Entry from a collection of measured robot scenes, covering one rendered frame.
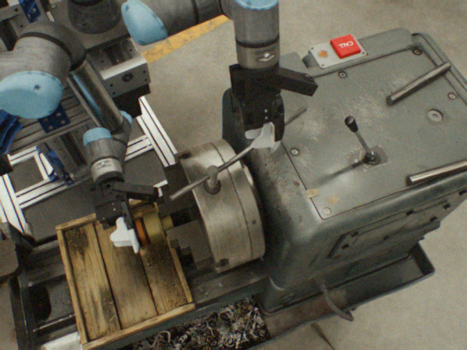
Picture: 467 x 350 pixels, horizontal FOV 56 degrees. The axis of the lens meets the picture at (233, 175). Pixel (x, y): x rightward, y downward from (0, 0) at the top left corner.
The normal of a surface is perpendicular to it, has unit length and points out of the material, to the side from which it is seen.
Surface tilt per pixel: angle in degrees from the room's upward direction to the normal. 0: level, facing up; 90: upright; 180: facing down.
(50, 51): 39
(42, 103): 89
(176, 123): 0
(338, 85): 0
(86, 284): 0
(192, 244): 9
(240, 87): 70
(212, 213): 27
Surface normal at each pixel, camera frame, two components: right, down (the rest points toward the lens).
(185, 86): 0.02, -0.47
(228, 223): 0.25, 0.14
